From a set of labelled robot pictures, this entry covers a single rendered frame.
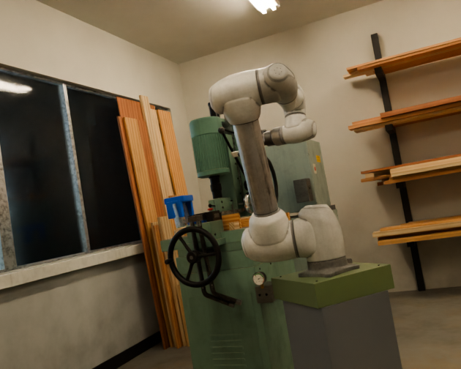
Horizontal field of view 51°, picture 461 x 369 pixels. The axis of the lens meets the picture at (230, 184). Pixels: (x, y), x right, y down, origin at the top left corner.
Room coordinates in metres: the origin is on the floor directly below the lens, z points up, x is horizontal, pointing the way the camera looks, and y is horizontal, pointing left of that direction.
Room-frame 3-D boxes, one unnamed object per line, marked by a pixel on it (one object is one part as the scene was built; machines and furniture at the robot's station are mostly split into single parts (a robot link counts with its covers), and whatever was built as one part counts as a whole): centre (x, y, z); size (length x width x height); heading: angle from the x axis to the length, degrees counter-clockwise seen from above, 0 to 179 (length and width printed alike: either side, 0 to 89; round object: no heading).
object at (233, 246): (2.52, 0.11, 0.82); 0.40 x 0.21 x 0.04; 65
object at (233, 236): (2.48, 0.13, 0.87); 0.61 x 0.30 x 0.06; 65
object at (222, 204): (2.59, 0.07, 1.03); 0.14 x 0.07 x 0.09; 155
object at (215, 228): (2.40, 0.16, 0.91); 0.15 x 0.14 x 0.09; 65
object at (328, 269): (1.93, -0.34, 0.72); 0.22 x 0.18 x 0.06; 124
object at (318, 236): (1.92, -0.32, 0.86); 0.18 x 0.16 x 0.22; 79
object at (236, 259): (2.69, 0.03, 0.76); 0.57 x 0.45 x 0.09; 155
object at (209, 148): (2.58, 0.08, 1.35); 0.18 x 0.18 x 0.31
